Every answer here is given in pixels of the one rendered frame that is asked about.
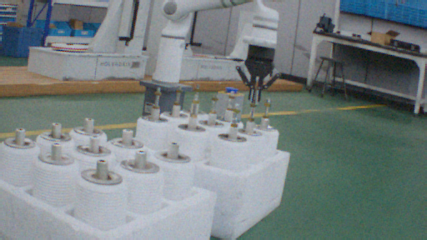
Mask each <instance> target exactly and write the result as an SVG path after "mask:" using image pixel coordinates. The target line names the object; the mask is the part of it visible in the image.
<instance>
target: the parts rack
mask: <svg viewBox="0 0 427 240"><path fill-rule="evenodd" d="M34 3H45V6H44V7H43V8H42V9H41V11H40V13H39V14H38V15H37V16H36V18H35V19H34V20H33V22H32V24H31V19H32V15H33V7H34ZM53 4H57V5H58V4H61V5H68V6H70V5H72V6H79V7H81V6H83V7H86V8H87V7H91V8H106V9H108V4H109V2H103V1H95V0H30V7H29V9H28V19H27V27H31V26H32V25H33V24H34V22H35V21H36V20H37V18H38V16H39V15H40V14H41V12H42V11H43V9H44V8H45V7H46V5H48V10H47V18H46V21H45V28H44V32H43V35H42V40H43V45H42V48H46V47H47V45H48V43H77V44H79V43H85V44H89V43H90V42H91V41H92V40H93V37H88V38H85V37H55V36H54V37H50V36H48V30H49V23H50V21H51V13H52V10H53Z"/></svg>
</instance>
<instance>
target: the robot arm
mask: <svg viewBox="0 0 427 240"><path fill-rule="evenodd" d="M251 2H254V17H253V21H254V23H253V27H252V31H251V33H250V37H248V36H244V37H243V39H242V42H243V43H248V44H249V45H248V48H249V51H248V56H247V58H246V59H245V61H244V63H243V64H241V65H239V66H237V67H236V70H237V72H238V74H239V76H240V77H241V79H242V81H243V83H244V85H245V86H247V87H249V96H248V100H249V102H250V103H253V99H254V94H255V100H254V104H258V102H260V100H261V94H262V90H263V89H268V88H269V87H270V86H271V85H272V84H273V83H274V81H276V80H277V79H278V78H280V77H281V73H279V72H277V71H276V70H275V69H274V68H275V66H274V56H275V48H276V44H277V43H276V42H277V27H278V23H279V13H278V12H277V11H275V10H273V9H271V8H268V7H265V6H264V4H263V0H166V1H164V2H163V5H162V7H161V12H162V14H163V16H164V17H165V18H168V25H167V27H166V28H165V29H163V31H162V34H161V39H160V40H159V47H158V56H157V57H155V63H154V70H153V81H152V82H154V83H158V84H163V85H169V86H178V82H179V76H180V70H181V63H182V57H183V46H184V42H185V40H186V36H187V34H188V30H189V28H190V23H191V19H192V13H193V12H198V11H206V10H217V9H224V8H230V7H232V6H238V5H241V4H244V3H251ZM245 67H246V68H247V69H248V71H249V74H250V75H251V76H250V82H249V80H248V79H247V77H246V75H245V73H244V71H245ZM271 72H273V73H272V74H271V76H272V78H271V79H270V80H269V81H268V82H267V83H266V84H264V79H265V78H266V77H267V76H268V75H269V73H271ZM257 77H259V82H258V86H257V90H256V93H255V85H256V79H257Z"/></svg>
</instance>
